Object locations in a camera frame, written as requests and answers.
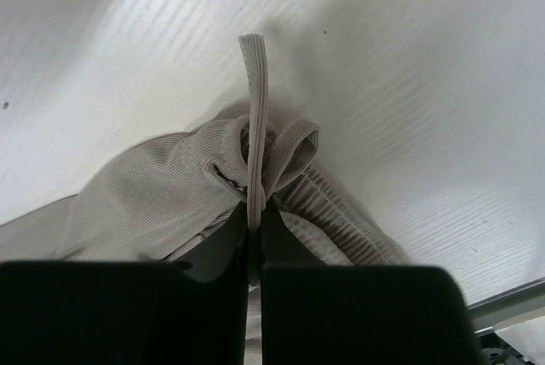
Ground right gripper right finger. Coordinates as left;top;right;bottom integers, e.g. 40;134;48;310
260;203;483;364

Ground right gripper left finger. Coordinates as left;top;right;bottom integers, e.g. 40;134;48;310
1;206;248;364

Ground grey trousers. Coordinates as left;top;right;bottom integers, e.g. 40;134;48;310
0;32;405;365

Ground aluminium front rail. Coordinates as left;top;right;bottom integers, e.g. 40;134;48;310
467;278;544;338

